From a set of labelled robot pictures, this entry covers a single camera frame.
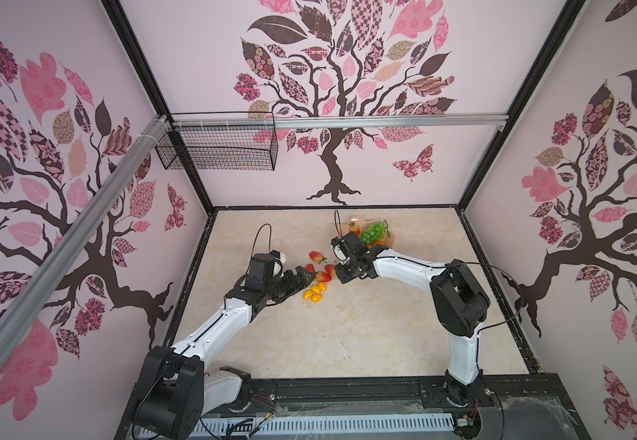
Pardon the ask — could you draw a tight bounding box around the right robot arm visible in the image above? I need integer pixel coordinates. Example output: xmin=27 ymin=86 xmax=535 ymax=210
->
xmin=331 ymin=232 xmax=491 ymax=407

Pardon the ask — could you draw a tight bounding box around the black base frame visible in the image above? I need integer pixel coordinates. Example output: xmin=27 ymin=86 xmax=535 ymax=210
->
xmin=113 ymin=373 xmax=592 ymax=440

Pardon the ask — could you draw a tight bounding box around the left aluminium rail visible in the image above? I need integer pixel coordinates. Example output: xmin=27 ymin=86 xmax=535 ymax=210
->
xmin=0 ymin=115 xmax=170 ymax=369

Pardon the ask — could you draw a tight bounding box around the green grape bunch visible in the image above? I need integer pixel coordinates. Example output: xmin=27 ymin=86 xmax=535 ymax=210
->
xmin=359 ymin=220 xmax=391 ymax=247

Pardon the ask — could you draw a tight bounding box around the pink leaf-shaped bowl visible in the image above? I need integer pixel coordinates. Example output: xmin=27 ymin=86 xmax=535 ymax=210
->
xmin=342 ymin=217 xmax=395 ymax=248

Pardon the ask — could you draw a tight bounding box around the black wire basket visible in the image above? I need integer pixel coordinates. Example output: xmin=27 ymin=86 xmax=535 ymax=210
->
xmin=155 ymin=110 xmax=279 ymax=172

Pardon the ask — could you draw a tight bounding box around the white slotted cable duct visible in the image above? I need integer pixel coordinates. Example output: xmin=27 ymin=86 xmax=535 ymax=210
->
xmin=189 ymin=414 xmax=454 ymax=439

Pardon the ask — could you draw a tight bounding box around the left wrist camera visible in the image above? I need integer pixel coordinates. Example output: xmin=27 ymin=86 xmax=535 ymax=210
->
xmin=269 ymin=250 xmax=286 ymax=272

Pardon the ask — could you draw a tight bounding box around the pale red strawberry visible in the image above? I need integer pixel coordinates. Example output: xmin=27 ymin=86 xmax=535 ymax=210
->
xmin=316 ymin=271 xmax=332 ymax=283

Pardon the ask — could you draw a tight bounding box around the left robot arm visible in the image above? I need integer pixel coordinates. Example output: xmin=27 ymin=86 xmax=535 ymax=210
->
xmin=127 ymin=250 xmax=316 ymax=439

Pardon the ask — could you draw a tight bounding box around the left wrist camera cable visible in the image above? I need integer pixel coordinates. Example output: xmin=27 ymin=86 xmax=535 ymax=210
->
xmin=249 ymin=222 xmax=274 ymax=260

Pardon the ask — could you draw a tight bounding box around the aluminium rail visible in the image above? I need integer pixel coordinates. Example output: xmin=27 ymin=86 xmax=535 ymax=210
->
xmin=0 ymin=115 xmax=170 ymax=369
xmin=173 ymin=114 xmax=509 ymax=129

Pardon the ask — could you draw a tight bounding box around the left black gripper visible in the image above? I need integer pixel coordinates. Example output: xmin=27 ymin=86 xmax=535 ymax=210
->
xmin=263 ymin=266 xmax=316 ymax=304

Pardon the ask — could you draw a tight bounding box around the lone red strawberry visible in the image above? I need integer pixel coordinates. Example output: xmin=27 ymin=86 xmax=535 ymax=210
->
xmin=349 ymin=221 xmax=360 ymax=235

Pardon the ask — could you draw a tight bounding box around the back aluminium rail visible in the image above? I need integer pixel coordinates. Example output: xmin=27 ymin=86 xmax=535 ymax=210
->
xmin=173 ymin=114 xmax=509 ymax=129

